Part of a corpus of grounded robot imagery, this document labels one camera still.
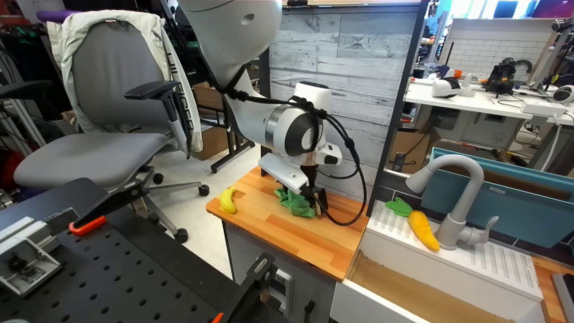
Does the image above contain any purple object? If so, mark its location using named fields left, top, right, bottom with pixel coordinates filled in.
left=33, top=7, right=69, bottom=25

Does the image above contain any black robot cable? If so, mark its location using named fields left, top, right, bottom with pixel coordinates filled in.
left=216, top=65, right=369, bottom=230

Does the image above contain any grey metal bracket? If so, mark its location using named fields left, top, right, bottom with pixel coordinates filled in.
left=0, top=214, right=60, bottom=298

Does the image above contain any green towel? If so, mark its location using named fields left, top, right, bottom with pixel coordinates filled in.
left=272, top=185, right=318, bottom=221

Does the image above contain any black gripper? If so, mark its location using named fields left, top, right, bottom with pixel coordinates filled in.
left=295, top=161, right=329, bottom=215

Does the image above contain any grey office chair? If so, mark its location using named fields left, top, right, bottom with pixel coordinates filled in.
left=12, top=9, right=211, bottom=244

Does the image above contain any beige jacket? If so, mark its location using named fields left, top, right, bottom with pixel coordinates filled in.
left=44, top=7, right=204, bottom=154

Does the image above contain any brown cardboard box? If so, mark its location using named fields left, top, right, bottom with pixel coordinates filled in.
left=387, top=129, right=435, bottom=176

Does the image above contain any black perforated table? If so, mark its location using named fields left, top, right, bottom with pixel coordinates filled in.
left=0, top=178, right=265, bottom=323

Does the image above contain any yellow toy banana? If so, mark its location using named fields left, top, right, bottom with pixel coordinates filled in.
left=218, top=185, right=238, bottom=215

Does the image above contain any white desk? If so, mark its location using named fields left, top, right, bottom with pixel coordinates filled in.
left=401, top=79, right=574, bottom=176

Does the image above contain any black bar clamp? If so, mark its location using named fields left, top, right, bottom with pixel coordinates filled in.
left=211, top=251, right=293, bottom=323

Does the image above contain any grey cabinet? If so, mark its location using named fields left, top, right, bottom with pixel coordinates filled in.
left=220, top=217, right=338, bottom=323

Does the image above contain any black frame post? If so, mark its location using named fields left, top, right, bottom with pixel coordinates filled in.
left=257, top=50, right=272, bottom=163
left=365, top=0, right=430, bottom=217

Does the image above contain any white toy sink unit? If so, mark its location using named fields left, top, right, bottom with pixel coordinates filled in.
left=360, top=199, right=544, bottom=321

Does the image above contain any grey wood-look backdrop panel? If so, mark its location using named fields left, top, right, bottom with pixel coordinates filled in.
left=266, top=7, right=419, bottom=199

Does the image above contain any white appliance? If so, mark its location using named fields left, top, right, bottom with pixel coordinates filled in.
left=428, top=68, right=480, bottom=100

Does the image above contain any black machine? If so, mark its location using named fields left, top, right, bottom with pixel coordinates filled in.
left=484, top=57, right=534, bottom=97

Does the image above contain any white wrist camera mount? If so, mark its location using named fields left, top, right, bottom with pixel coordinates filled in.
left=257, top=151, right=308, bottom=194

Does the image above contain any teal panel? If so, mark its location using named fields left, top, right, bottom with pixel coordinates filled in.
left=428, top=147, right=574, bottom=249

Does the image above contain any orange-handled black clamp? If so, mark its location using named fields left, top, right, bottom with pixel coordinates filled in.
left=66, top=178, right=157, bottom=239

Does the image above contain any grey toy faucet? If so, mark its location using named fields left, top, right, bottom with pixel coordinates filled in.
left=405, top=153, right=500, bottom=251

